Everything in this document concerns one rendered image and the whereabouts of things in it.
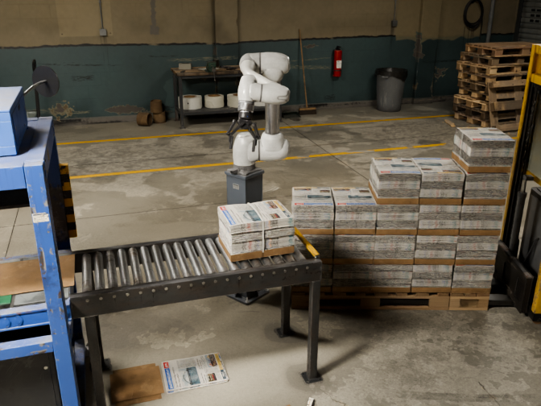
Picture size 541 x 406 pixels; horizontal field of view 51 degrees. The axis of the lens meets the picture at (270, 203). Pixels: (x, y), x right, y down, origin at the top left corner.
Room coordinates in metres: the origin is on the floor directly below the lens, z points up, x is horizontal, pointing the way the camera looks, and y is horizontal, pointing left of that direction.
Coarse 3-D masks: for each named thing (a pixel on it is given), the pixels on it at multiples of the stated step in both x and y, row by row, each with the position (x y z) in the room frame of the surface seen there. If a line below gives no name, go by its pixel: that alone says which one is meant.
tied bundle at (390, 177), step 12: (372, 168) 3.87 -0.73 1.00; (384, 168) 3.70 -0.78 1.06; (396, 168) 3.70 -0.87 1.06; (408, 168) 3.70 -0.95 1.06; (372, 180) 3.85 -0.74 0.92; (384, 180) 3.61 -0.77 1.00; (396, 180) 3.61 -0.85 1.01; (408, 180) 3.61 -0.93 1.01; (384, 192) 3.60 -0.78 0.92; (396, 192) 3.60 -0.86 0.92; (408, 192) 3.60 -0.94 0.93
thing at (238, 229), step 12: (240, 204) 3.10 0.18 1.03; (228, 216) 2.91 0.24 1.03; (240, 216) 2.91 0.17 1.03; (252, 216) 2.92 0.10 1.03; (228, 228) 2.82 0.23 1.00; (240, 228) 2.81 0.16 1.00; (252, 228) 2.83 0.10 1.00; (228, 240) 2.86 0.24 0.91; (240, 240) 2.81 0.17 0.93; (252, 240) 2.83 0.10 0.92; (240, 252) 2.81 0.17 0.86
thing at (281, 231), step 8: (272, 200) 3.16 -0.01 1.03; (264, 208) 3.04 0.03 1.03; (272, 208) 3.03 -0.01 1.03; (280, 208) 3.03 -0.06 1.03; (272, 216) 2.92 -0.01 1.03; (280, 216) 2.92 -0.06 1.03; (288, 216) 2.92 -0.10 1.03; (272, 224) 2.87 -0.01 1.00; (280, 224) 2.88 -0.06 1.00; (288, 224) 2.90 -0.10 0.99; (272, 232) 2.87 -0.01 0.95; (280, 232) 2.88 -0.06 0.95; (288, 232) 2.90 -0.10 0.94; (272, 240) 2.87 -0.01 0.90; (280, 240) 2.89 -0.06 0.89; (288, 240) 2.90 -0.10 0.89; (272, 248) 2.87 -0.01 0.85
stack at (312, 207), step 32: (320, 192) 3.86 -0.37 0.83; (352, 192) 3.86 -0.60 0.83; (320, 224) 3.61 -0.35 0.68; (352, 224) 3.60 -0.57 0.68; (384, 224) 3.60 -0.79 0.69; (416, 224) 3.60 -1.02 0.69; (448, 224) 3.60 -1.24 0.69; (320, 256) 3.60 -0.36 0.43; (352, 256) 3.61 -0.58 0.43; (384, 256) 3.60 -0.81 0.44; (416, 256) 3.60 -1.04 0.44; (448, 256) 3.59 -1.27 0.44
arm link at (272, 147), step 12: (264, 60) 3.67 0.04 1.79; (276, 60) 3.68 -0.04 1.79; (288, 60) 3.70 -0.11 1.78; (264, 72) 3.69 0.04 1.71; (276, 72) 3.68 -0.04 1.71; (276, 108) 3.75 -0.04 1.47; (276, 120) 3.76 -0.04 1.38; (264, 132) 3.81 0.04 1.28; (276, 132) 3.78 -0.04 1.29; (264, 144) 3.76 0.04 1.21; (276, 144) 3.75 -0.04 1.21; (288, 144) 3.81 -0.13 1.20; (264, 156) 3.76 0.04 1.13; (276, 156) 3.77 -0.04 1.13
